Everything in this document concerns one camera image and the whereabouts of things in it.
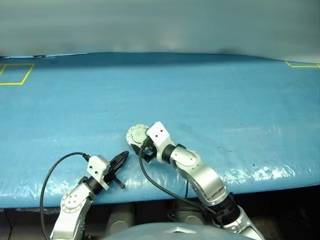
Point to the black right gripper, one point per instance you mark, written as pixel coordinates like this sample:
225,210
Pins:
150,151

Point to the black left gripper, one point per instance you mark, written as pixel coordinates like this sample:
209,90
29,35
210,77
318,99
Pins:
111,175

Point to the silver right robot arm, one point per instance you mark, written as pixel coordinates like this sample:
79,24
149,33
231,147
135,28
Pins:
205,175

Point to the grey rounded cylinder shape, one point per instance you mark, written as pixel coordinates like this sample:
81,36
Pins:
192,218
121,217

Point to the blue plastic table cover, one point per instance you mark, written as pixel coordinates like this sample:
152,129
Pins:
175,85

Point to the silver robot chest dome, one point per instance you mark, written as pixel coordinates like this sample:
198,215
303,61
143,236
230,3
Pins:
160,232

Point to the small black clip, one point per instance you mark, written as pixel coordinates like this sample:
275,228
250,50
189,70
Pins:
39,56

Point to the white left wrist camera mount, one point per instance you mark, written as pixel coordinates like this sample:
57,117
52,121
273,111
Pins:
97,167

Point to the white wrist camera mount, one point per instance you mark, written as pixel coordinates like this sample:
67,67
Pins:
97,167
160,136

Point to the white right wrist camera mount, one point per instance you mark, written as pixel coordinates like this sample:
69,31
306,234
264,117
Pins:
160,136

